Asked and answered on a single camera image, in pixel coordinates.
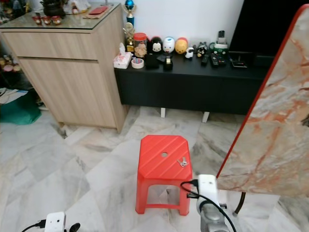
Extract red plastic stool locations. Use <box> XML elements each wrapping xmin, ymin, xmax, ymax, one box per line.
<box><xmin>135</xmin><ymin>135</ymin><xmax>196</xmax><ymax>216</ymax></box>

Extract green bag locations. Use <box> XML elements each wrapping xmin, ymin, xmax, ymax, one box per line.
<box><xmin>0</xmin><ymin>89</ymin><xmax>42</xmax><ymax>125</ymax></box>

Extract light wooden cabinet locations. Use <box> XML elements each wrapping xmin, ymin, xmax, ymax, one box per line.
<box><xmin>0</xmin><ymin>5</ymin><xmax>128</xmax><ymax>133</ymax></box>

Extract stack of papers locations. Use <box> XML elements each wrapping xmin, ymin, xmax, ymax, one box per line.
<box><xmin>0</xmin><ymin>88</ymin><xmax>29</xmax><ymax>104</ymax></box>

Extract black table leg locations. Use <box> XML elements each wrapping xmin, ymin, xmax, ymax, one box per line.
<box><xmin>234</xmin><ymin>192</ymin><xmax>247</xmax><ymax>216</ymax></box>

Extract pink tissue box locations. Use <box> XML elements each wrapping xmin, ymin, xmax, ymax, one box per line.
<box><xmin>113</xmin><ymin>43</ymin><xmax>132</xmax><ymax>70</ymax></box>

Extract white tape roll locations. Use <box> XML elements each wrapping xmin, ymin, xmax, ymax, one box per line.
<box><xmin>131</xmin><ymin>58</ymin><xmax>145</xmax><ymax>69</ymax></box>

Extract pink beige plush toy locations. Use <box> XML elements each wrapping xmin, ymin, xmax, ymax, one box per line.
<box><xmin>2</xmin><ymin>54</ymin><xmax>20</xmax><ymax>73</ymax></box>

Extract black low console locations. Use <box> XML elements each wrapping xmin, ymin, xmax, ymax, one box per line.
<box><xmin>114</xmin><ymin>55</ymin><xmax>271</xmax><ymax>124</ymax></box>

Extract black tape dispenser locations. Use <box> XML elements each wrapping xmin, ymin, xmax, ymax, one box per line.
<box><xmin>163</xmin><ymin>56</ymin><xmax>174</xmax><ymax>72</ymax></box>

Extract clear jar with red lid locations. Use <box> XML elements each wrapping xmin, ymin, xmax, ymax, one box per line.
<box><xmin>133</xmin><ymin>33</ymin><xmax>148</xmax><ymax>58</ymax></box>

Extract gold trophy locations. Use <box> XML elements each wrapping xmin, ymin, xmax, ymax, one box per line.
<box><xmin>123</xmin><ymin>23</ymin><xmax>136</xmax><ymax>53</ymax></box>

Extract black round mouse toy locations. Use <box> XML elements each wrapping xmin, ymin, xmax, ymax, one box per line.
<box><xmin>148</xmin><ymin>36</ymin><xmax>163</xmax><ymax>55</ymax></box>

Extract yellow round toy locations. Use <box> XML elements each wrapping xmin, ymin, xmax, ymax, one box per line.
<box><xmin>174</xmin><ymin>38</ymin><xmax>189</xmax><ymax>55</ymax></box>

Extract marble pattern folding table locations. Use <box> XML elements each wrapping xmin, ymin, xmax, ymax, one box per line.
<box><xmin>216</xmin><ymin>4</ymin><xmax>309</xmax><ymax>199</ymax></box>

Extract red packet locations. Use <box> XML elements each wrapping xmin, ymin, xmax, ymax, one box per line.
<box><xmin>88</xmin><ymin>6</ymin><xmax>109</xmax><ymax>16</ymax></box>

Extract black incense pot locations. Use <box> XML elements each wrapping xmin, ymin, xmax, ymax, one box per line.
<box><xmin>42</xmin><ymin>0</ymin><xmax>67</xmax><ymax>19</ymax></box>

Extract small dark animal toy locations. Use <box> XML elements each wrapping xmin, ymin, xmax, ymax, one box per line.
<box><xmin>196</xmin><ymin>43</ymin><xmax>209</xmax><ymax>58</ymax></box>

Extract white figurine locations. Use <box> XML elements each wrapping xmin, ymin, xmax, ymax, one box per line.
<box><xmin>67</xmin><ymin>0</ymin><xmax>90</xmax><ymax>14</ymax></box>

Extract large black remote control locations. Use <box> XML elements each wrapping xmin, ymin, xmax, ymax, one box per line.
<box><xmin>210</xmin><ymin>53</ymin><xmax>229</xmax><ymax>67</ymax></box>

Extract blue trophy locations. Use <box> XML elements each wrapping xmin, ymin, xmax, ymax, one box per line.
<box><xmin>124</xmin><ymin>0</ymin><xmax>137</xmax><ymax>27</ymax></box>

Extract black tray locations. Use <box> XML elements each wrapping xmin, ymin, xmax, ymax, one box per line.
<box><xmin>230</xmin><ymin>56</ymin><xmax>249</xmax><ymax>68</ymax></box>

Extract black television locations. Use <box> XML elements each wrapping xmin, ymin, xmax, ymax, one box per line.
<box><xmin>229</xmin><ymin>0</ymin><xmax>302</xmax><ymax>56</ymax></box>

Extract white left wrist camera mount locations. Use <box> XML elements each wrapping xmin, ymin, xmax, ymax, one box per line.
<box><xmin>44</xmin><ymin>212</ymin><xmax>66</xmax><ymax>232</ymax></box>

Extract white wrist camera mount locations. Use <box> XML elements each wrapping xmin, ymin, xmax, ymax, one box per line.
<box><xmin>197</xmin><ymin>174</ymin><xmax>219</xmax><ymax>203</ymax></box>
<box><xmin>44</xmin><ymin>212</ymin><xmax>66</xmax><ymax>232</ymax></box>

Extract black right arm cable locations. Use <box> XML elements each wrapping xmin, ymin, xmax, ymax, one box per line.
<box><xmin>180</xmin><ymin>180</ymin><xmax>237</xmax><ymax>232</ymax></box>

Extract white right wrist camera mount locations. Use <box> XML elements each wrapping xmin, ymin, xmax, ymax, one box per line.
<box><xmin>197</xmin><ymin>174</ymin><xmax>219</xmax><ymax>203</ymax></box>

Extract cordless phone with green base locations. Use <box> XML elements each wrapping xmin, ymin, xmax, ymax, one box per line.
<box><xmin>215</xmin><ymin>30</ymin><xmax>230</xmax><ymax>53</ymax></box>

